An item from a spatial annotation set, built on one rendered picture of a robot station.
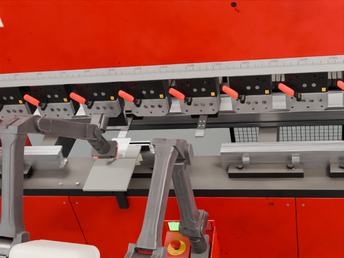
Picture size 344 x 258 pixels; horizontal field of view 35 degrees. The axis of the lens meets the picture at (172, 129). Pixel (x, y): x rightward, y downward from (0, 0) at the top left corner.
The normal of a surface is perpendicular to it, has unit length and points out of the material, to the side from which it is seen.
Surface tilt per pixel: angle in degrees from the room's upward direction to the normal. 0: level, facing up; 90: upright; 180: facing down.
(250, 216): 90
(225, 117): 90
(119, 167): 0
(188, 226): 93
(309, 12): 90
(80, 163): 0
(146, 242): 28
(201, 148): 0
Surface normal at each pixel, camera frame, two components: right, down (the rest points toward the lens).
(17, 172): 0.91, 0.03
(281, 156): -0.18, 0.62
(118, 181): -0.17, -0.79
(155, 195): -0.27, -0.41
